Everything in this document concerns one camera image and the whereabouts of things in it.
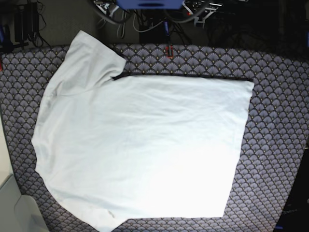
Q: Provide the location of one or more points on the white T-shirt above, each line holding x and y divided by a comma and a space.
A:
113, 148

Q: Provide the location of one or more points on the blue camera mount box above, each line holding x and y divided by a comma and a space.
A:
150, 4

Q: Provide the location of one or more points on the black box under table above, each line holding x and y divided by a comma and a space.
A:
153, 36

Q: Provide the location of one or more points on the red table clamp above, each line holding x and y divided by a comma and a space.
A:
169, 51

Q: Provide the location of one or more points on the patterned fan-print tablecloth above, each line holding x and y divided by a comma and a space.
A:
272, 149

